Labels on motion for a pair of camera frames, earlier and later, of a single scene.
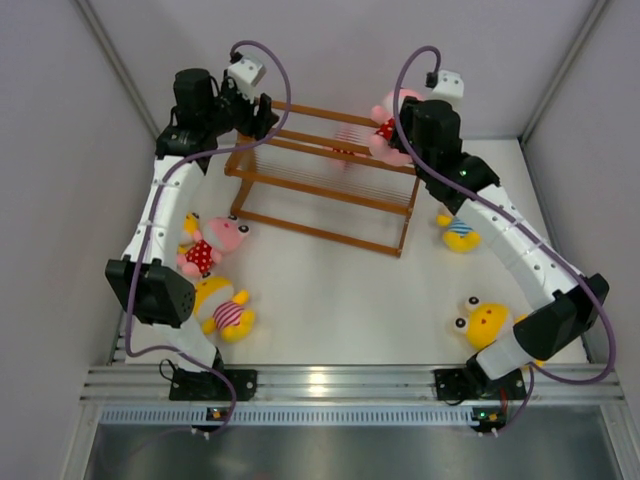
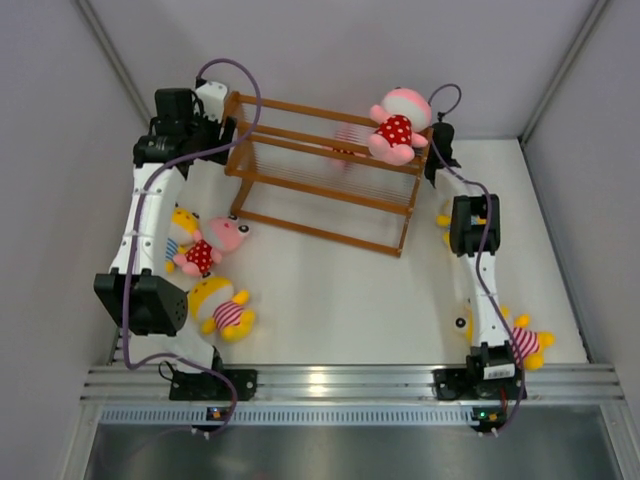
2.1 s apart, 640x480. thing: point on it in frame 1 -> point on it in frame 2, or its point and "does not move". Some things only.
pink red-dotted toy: x=216 y=237 does not move
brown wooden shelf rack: x=311 y=170 does not move
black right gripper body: x=397 y=142 -> x=428 y=155
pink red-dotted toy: x=386 y=144 does not move
